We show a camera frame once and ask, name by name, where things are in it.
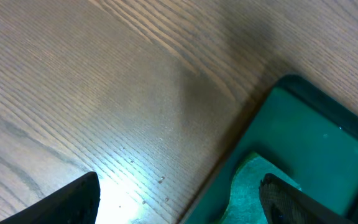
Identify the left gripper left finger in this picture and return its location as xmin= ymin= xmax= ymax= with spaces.
xmin=0 ymin=172 xmax=101 ymax=224

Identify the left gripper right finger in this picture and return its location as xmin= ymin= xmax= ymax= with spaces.
xmin=259 ymin=173 xmax=352 ymax=224

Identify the green scrubbing sponge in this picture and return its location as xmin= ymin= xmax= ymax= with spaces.
xmin=219 ymin=152 xmax=301 ymax=224

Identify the black rectangular tray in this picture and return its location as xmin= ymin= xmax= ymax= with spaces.
xmin=182 ymin=75 xmax=358 ymax=223

